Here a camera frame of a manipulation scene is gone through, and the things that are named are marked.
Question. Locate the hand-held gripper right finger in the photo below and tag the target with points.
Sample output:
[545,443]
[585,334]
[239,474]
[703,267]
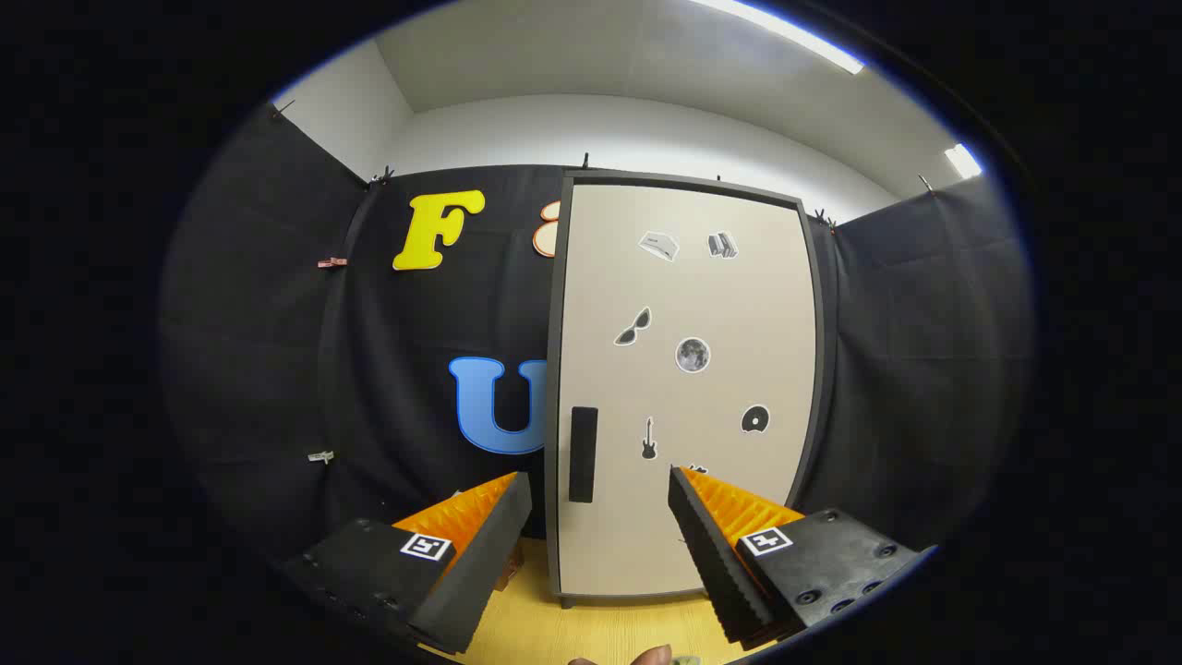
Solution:
[716,554]

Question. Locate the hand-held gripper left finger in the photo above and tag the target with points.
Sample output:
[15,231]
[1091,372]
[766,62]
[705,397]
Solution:
[489,563]

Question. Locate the beige cabinet door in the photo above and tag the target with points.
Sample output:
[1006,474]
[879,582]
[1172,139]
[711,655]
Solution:
[693,296]

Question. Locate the dark grey cabinet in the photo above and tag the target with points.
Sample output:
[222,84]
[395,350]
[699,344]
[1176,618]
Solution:
[552,462]

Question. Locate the black backdrop cloth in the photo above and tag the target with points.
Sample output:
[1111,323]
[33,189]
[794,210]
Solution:
[277,323]

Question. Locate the small ceiling light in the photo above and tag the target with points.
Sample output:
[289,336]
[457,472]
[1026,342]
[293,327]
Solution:
[962,162]

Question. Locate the long ceiling light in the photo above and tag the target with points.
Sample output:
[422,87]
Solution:
[813,42]

